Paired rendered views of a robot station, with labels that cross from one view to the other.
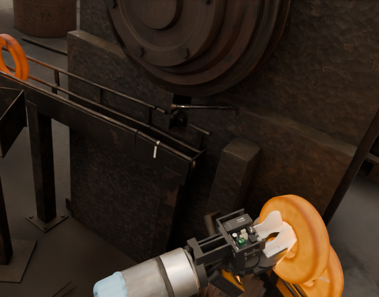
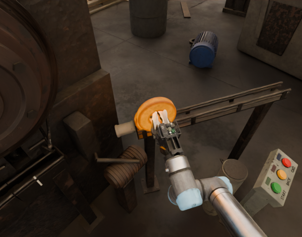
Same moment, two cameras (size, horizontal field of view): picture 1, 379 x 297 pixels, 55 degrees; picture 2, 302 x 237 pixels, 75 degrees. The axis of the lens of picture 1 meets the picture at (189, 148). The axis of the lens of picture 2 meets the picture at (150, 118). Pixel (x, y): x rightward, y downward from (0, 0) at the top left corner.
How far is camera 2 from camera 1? 0.49 m
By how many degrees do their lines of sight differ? 57
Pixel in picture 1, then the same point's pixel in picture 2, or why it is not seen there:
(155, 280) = (188, 173)
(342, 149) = (103, 74)
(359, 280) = not seen: hidden behind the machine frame
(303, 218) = (162, 103)
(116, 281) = (188, 193)
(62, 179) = not seen: outside the picture
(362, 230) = not seen: hidden behind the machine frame
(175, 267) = (182, 162)
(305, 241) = (167, 108)
